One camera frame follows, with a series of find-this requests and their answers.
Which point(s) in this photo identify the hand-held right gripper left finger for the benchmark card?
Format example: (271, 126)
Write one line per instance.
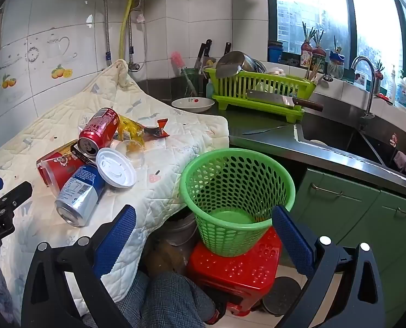
(116, 242)

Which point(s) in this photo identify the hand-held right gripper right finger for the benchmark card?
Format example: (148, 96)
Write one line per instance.
(291, 242)

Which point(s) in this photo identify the red printed paper cup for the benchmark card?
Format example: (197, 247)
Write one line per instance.
(57, 169)

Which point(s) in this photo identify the blue soda can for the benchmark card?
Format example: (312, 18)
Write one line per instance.
(78, 191)

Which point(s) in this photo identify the white plastic lid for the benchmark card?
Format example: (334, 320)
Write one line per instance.
(116, 167)

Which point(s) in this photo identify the dark striped wrapper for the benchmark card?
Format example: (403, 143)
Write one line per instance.
(81, 155)

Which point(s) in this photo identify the clear plastic cup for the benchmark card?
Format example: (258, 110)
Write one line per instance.
(136, 155)

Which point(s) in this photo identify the green plastic basket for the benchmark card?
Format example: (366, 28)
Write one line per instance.
(203, 191)

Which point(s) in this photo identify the red soda can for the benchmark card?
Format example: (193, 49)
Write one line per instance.
(98, 129)

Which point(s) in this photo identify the yellow snack wrapper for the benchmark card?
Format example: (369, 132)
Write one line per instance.
(131, 128)

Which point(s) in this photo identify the red foil wrapper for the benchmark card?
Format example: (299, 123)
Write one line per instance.
(162, 131)

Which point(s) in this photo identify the brown bag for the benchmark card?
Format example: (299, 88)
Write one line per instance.
(165, 258)

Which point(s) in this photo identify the green cabinet door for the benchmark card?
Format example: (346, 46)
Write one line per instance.
(400, 246)
(332, 208)

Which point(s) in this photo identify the grey round lid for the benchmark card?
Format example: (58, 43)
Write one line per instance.
(283, 297)

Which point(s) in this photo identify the red plastic stool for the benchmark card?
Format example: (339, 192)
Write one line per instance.
(237, 273)

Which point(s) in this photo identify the person's plaid trouser leg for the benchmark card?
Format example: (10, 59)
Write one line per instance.
(168, 300)

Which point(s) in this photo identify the small white bowl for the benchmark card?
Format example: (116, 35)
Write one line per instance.
(318, 142)

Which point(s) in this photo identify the cream quilted blanket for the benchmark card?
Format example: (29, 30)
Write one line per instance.
(175, 143)

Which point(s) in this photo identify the small steel knife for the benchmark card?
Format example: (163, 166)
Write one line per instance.
(264, 129)

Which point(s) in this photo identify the steel sink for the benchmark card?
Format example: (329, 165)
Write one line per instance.
(339, 136)

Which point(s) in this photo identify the small pink hook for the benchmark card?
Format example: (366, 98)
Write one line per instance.
(394, 140)

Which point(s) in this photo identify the steel cleaver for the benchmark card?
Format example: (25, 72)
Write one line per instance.
(271, 98)

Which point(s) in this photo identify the green dish rack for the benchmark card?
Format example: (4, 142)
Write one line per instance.
(233, 100)

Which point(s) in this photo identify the white ceramic bowl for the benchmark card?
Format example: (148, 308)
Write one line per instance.
(189, 104)

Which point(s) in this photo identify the bundle of chopsticks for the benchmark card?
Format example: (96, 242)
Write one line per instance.
(312, 71)

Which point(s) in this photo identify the white ceramic dish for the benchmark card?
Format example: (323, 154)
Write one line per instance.
(276, 71)

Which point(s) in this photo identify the teal dish soap bottle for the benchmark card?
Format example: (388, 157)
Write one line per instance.
(209, 90)

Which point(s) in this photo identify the steel faucet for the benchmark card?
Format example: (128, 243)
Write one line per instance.
(371, 88)

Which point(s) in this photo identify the small white packet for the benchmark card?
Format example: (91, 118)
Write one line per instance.
(360, 78)

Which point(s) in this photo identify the steel bowl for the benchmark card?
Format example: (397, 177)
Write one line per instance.
(255, 65)

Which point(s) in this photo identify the green glass jar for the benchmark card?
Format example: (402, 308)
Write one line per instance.
(189, 75)

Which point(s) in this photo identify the sprouting onion in jar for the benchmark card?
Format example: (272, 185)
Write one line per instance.
(306, 53)
(336, 65)
(379, 78)
(319, 56)

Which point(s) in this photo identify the white detergent jug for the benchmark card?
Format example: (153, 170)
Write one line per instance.
(404, 94)

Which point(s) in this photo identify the steel pot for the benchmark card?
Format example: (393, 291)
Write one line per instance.
(230, 63)

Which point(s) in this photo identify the blue plastic container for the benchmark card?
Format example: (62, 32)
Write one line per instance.
(275, 53)

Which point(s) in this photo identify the pink bottle brush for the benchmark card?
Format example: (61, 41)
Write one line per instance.
(177, 59)

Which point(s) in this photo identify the green framed window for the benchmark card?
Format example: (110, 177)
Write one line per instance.
(312, 6)

